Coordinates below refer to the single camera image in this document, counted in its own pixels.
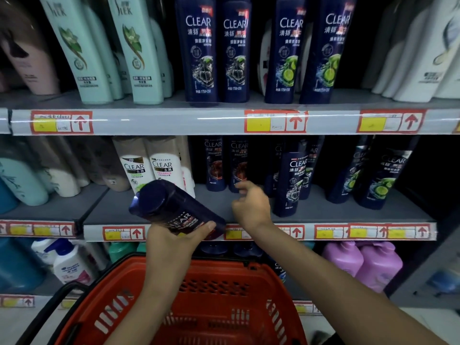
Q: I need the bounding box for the person's right hand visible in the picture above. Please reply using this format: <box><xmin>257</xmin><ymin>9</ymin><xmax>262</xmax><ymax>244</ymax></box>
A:
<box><xmin>231</xmin><ymin>180</ymin><xmax>274</xmax><ymax>234</ymax></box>

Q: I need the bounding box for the person's left hand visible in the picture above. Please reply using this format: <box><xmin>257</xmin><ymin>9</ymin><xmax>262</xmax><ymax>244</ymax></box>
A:
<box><xmin>145</xmin><ymin>220</ymin><xmax>218</xmax><ymax>281</ymax></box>

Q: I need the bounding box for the navy black Clear bottle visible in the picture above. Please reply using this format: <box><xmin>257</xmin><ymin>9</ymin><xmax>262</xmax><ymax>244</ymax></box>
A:
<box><xmin>264</xmin><ymin>139</ymin><xmax>285</xmax><ymax>197</ymax></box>
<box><xmin>300</xmin><ymin>136</ymin><xmax>326</xmax><ymax>201</ymax></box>

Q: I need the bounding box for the orange shopping basket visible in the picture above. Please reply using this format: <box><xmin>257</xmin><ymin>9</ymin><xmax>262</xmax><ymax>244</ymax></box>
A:
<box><xmin>16</xmin><ymin>253</ymin><xmax>309</xmax><ymax>345</ymax></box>

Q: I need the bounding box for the white pink-label shampoo bottle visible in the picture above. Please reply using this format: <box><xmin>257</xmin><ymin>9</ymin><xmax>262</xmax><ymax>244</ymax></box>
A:
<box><xmin>144</xmin><ymin>136</ymin><xmax>187</xmax><ymax>193</ymax></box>
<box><xmin>176</xmin><ymin>136</ymin><xmax>196</xmax><ymax>199</ymax></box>

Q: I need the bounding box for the grey store shelf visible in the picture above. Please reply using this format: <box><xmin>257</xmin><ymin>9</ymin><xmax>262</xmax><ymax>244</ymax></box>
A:
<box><xmin>0</xmin><ymin>0</ymin><xmax>460</xmax><ymax>317</ymax></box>

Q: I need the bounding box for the white green-label shampoo bottle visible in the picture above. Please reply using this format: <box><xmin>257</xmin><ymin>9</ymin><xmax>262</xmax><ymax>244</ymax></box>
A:
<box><xmin>112</xmin><ymin>137</ymin><xmax>157</xmax><ymax>195</ymax></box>

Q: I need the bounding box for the person's left forearm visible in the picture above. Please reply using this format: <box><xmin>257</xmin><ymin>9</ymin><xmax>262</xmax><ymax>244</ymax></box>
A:
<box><xmin>104</xmin><ymin>269</ymin><xmax>191</xmax><ymax>345</ymax></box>

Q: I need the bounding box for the person's right forearm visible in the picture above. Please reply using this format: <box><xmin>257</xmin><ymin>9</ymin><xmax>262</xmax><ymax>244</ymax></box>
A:
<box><xmin>251</xmin><ymin>222</ymin><xmax>450</xmax><ymax>345</ymax></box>

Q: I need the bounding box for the navy round bottle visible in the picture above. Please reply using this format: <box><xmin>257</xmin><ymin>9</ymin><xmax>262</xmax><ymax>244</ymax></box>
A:
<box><xmin>201</xmin><ymin>242</ymin><xmax>229</xmax><ymax>256</ymax></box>
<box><xmin>233</xmin><ymin>242</ymin><xmax>263</xmax><ymax>258</ymax></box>
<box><xmin>269</xmin><ymin>254</ymin><xmax>288</xmax><ymax>284</ymax></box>

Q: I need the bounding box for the beige bottle brown base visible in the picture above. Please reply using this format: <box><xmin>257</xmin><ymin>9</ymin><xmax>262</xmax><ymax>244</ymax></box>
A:
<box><xmin>86</xmin><ymin>138</ymin><xmax>132</xmax><ymax>193</ymax></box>
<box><xmin>71</xmin><ymin>138</ymin><xmax>108</xmax><ymax>185</ymax></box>

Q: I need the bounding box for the white pump bottle blue cap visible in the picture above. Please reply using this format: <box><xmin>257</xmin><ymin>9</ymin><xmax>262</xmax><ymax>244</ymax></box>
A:
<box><xmin>45</xmin><ymin>239</ymin><xmax>95</xmax><ymax>286</ymax></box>
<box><xmin>31</xmin><ymin>239</ymin><xmax>60</xmax><ymax>265</ymax></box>

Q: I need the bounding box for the beige bottle white base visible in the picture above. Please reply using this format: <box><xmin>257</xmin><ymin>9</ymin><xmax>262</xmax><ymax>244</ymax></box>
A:
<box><xmin>54</xmin><ymin>137</ymin><xmax>91</xmax><ymax>188</ymax></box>
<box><xmin>27</xmin><ymin>138</ymin><xmax>81</xmax><ymax>198</ymax></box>

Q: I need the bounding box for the white bottle red label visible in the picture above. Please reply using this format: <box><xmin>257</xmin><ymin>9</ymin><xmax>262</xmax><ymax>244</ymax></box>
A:
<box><xmin>258</xmin><ymin>19</ymin><xmax>274</xmax><ymax>97</ymax></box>

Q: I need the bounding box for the teal curvy bottle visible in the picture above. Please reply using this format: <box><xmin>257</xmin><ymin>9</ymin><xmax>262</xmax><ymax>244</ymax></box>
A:
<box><xmin>0</xmin><ymin>158</ymin><xmax>49</xmax><ymax>207</ymax></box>

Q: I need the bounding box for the grey metal store shelving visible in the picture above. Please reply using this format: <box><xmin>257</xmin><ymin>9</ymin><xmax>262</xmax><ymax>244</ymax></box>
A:
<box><xmin>0</xmin><ymin>109</ymin><xmax>460</xmax><ymax>315</ymax></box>

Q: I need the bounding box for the row of large navy bottles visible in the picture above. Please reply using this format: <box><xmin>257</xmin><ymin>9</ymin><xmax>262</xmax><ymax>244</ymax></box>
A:
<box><xmin>175</xmin><ymin>0</ymin><xmax>358</xmax><ymax>104</ymax></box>

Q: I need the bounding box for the grey end rack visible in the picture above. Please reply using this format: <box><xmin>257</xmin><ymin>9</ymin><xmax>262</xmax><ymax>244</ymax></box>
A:
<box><xmin>390</xmin><ymin>218</ymin><xmax>460</xmax><ymax>310</ymax></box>

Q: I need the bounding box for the white curvy bottle gold cap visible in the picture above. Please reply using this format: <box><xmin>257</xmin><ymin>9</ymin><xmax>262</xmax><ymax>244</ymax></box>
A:
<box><xmin>393</xmin><ymin>0</ymin><xmax>460</xmax><ymax>104</ymax></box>
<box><xmin>362</xmin><ymin>0</ymin><xmax>407</xmax><ymax>94</ymax></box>
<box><xmin>435</xmin><ymin>50</ymin><xmax>460</xmax><ymax>100</ymax></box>
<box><xmin>380</xmin><ymin>0</ymin><xmax>432</xmax><ymax>99</ymax></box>

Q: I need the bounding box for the white blue tube bottle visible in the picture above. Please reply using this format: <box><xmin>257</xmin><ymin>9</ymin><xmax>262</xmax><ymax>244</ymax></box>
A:
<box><xmin>427</xmin><ymin>265</ymin><xmax>460</xmax><ymax>295</ymax></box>

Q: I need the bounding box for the pink bottle black dress print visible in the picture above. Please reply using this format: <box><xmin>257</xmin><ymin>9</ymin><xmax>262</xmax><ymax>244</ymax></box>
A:
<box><xmin>0</xmin><ymin>0</ymin><xmax>60</xmax><ymax>96</ymax></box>

